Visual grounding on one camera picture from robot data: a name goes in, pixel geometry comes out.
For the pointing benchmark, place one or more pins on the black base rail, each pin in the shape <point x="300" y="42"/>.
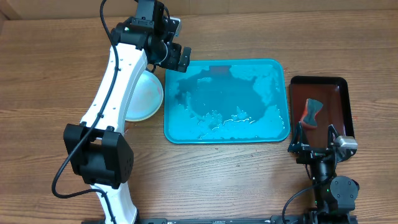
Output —
<point x="275" y="219"/>

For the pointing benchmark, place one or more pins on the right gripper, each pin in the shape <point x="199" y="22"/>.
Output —
<point x="299" y="143"/>

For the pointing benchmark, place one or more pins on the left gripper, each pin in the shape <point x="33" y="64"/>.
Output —
<point x="173" y="61"/>

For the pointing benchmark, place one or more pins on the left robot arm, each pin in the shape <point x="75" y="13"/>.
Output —
<point x="97" y="149"/>

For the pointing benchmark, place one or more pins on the dark red rectangular tray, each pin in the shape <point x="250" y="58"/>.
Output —
<point x="333" y="93"/>

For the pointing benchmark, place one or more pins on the red and grey sponge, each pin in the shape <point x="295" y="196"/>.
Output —
<point x="311" y="109"/>

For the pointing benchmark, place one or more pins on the light blue plate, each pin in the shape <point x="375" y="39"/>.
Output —
<point x="147" y="98"/>

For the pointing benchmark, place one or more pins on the teal plastic tray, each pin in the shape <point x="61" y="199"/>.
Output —
<point x="226" y="101"/>

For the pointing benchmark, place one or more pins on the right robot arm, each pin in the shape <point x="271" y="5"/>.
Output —
<point x="335" y="195"/>

